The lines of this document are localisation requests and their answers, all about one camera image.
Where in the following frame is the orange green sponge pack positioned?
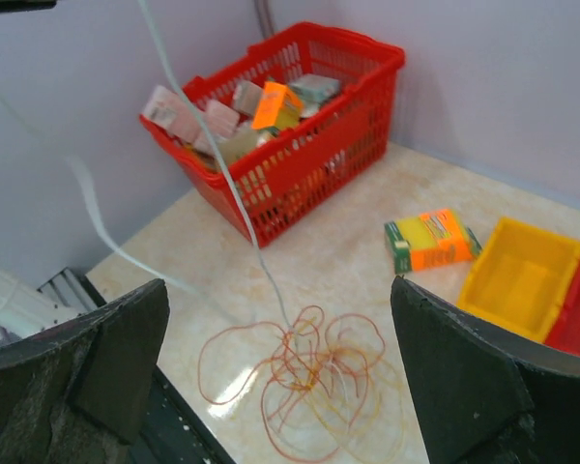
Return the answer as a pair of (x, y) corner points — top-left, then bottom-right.
(384, 208), (482, 275)

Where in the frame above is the orange thin cable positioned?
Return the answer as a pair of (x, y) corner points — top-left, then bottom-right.
(196, 304), (388, 463)

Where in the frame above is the orange box in basket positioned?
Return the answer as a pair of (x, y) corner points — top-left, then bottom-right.
(251, 81), (303, 131)

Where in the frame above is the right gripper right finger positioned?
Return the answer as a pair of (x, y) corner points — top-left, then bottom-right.
(391, 276), (580, 463)

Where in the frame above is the yellow plastic bin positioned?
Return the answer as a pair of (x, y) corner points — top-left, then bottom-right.
(457, 217), (580, 343)

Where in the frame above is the white thin cable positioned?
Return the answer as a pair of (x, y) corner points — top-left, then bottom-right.
(0, 0), (301, 339)

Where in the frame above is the pink clear box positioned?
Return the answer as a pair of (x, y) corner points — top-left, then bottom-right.
(140, 85), (203, 144)

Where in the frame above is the yellow thin cable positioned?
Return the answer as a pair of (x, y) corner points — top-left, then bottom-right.
(289, 318), (407, 464)

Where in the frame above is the teal white box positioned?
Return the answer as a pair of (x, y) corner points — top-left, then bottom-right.
(288, 73), (341, 104)

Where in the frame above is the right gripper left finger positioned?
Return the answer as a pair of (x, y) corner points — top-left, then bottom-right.
(0, 279), (170, 463)

